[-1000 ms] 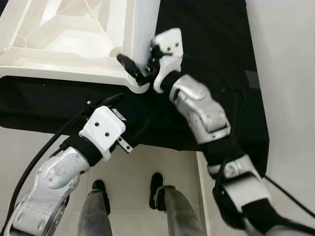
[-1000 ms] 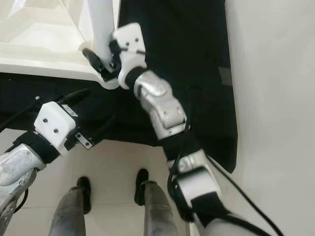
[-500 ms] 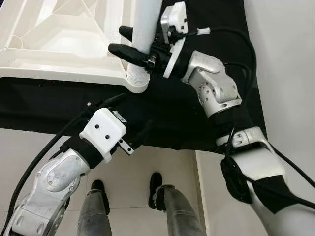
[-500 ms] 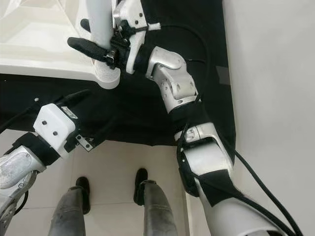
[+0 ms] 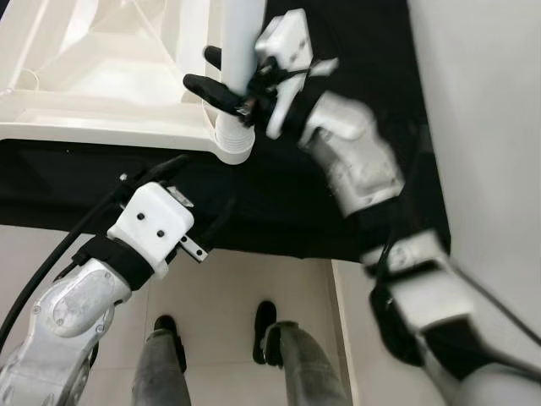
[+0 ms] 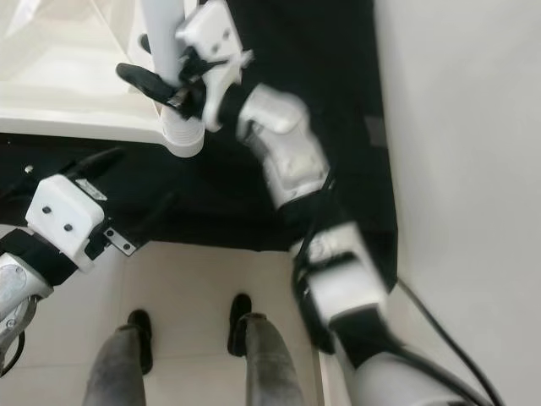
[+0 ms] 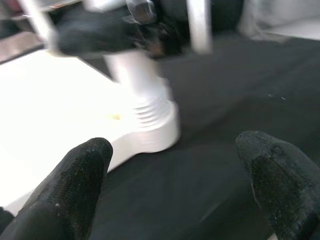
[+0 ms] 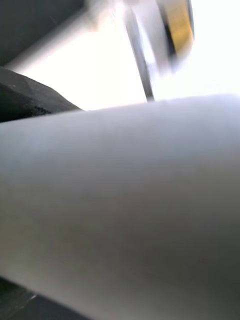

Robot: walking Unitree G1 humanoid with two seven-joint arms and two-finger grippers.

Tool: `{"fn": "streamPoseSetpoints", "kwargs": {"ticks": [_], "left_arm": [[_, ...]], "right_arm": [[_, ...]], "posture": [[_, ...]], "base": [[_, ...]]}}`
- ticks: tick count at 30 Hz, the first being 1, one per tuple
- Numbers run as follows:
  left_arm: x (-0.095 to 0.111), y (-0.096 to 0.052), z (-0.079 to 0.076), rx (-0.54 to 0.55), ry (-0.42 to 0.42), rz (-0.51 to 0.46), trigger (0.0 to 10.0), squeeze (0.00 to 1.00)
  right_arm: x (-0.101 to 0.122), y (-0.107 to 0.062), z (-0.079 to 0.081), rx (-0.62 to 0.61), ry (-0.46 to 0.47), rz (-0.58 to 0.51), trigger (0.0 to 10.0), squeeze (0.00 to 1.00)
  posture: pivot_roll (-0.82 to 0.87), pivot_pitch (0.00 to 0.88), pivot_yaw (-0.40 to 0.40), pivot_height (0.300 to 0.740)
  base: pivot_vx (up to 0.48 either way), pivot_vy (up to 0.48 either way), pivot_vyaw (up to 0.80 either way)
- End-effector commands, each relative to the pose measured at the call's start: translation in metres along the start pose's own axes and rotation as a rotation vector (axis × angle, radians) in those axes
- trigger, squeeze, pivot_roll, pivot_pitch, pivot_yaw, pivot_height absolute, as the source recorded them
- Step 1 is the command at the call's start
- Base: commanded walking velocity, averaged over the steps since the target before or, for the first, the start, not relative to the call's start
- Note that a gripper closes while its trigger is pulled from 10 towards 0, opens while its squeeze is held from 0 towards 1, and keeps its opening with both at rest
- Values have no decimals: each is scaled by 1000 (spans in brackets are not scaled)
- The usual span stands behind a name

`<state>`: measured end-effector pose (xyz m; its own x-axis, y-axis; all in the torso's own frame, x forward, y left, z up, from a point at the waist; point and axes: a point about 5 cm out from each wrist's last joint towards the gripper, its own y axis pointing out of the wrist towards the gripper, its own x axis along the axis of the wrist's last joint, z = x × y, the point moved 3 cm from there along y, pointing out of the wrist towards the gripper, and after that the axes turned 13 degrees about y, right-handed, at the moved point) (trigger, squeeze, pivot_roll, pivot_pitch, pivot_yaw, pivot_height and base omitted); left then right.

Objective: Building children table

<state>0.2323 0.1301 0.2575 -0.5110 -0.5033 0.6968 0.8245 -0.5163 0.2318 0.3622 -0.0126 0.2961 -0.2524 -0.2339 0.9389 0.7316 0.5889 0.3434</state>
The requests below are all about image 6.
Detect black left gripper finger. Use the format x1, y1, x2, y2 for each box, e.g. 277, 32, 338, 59
63, 148, 128, 181
127, 190, 178, 239

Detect white plastic table top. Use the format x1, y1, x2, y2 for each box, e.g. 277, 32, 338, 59
0, 0, 207, 159

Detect clear tape patch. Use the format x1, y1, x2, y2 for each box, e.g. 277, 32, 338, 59
363, 114, 386, 141

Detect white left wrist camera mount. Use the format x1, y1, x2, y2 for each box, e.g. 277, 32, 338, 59
25, 173, 112, 273

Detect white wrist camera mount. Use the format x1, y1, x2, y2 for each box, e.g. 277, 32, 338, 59
176, 0, 254, 134
25, 173, 112, 273

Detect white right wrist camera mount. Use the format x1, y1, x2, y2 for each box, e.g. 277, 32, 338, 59
176, 0, 254, 134

